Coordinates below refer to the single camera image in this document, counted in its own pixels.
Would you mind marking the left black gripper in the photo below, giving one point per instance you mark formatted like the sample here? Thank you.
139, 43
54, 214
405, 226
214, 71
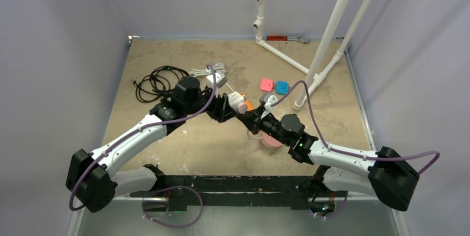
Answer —
220, 108

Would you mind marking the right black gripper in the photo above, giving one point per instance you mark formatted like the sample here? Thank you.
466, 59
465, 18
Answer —
258, 118

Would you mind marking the white cube socket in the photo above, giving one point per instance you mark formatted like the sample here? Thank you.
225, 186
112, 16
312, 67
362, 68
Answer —
234, 99

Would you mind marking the orange power strip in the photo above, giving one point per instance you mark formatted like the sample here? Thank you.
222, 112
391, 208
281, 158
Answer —
248, 104

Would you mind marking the blue plug adapter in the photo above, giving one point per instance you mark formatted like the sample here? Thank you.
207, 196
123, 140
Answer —
281, 87

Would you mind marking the pink plug adapter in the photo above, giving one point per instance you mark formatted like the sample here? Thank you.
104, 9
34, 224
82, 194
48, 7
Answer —
266, 84

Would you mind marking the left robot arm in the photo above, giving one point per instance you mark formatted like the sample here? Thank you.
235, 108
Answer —
92, 175

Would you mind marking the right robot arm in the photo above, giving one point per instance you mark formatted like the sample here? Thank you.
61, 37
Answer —
384, 173

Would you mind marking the pink round socket base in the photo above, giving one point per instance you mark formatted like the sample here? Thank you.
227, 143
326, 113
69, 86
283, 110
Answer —
270, 142

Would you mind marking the black base beam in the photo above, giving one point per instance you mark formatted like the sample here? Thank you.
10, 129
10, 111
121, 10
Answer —
178, 192

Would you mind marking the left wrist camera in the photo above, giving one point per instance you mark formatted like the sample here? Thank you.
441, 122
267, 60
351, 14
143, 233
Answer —
218, 79

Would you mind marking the red handled wrench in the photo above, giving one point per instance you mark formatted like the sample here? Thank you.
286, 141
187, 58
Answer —
297, 38

